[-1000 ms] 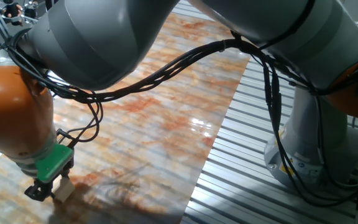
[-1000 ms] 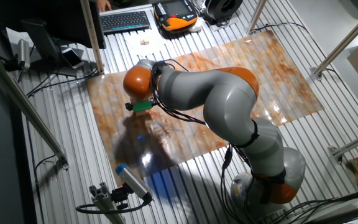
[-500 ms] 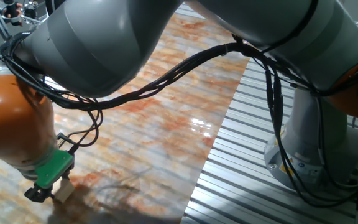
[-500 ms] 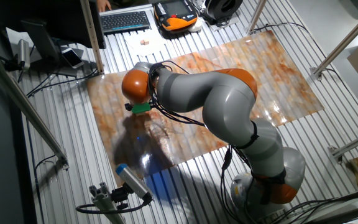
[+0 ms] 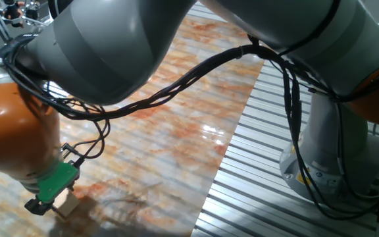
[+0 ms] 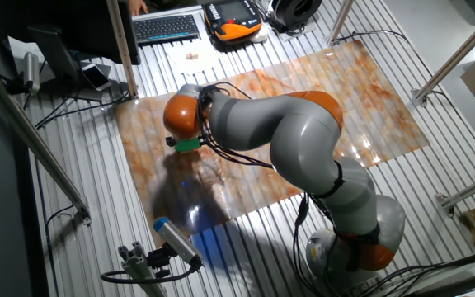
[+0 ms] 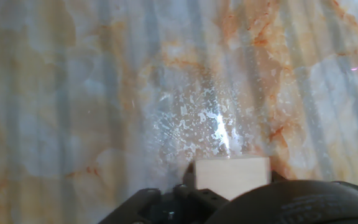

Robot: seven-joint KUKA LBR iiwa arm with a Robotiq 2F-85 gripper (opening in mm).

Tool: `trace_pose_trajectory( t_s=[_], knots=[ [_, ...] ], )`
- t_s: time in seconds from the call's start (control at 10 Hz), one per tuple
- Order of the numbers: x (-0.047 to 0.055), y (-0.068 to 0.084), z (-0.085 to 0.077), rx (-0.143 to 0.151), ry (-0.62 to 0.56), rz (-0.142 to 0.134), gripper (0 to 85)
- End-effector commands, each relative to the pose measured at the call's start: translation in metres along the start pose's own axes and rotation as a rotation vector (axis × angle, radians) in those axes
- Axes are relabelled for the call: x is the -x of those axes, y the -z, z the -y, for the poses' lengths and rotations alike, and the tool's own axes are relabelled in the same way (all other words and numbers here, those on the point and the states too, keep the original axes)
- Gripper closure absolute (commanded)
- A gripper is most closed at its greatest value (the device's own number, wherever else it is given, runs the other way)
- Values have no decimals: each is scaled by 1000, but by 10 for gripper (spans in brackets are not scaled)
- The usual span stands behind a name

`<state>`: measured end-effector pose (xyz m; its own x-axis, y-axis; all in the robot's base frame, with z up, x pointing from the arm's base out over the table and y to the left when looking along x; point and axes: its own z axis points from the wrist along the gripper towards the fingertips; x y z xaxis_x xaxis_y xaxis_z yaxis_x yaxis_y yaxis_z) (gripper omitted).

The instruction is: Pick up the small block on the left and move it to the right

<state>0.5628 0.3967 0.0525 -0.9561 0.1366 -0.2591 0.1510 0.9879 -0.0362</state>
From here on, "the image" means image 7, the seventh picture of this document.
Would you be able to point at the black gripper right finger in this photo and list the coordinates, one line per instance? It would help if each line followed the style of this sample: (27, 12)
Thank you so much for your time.
(278, 177)

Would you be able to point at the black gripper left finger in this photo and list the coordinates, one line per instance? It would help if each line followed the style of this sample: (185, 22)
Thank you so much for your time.
(179, 205)

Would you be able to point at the light wooden block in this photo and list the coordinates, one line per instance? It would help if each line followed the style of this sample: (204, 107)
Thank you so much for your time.
(232, 175)

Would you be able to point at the orange marble pattern mat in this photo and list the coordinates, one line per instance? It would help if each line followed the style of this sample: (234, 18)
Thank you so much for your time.
(73, 93)

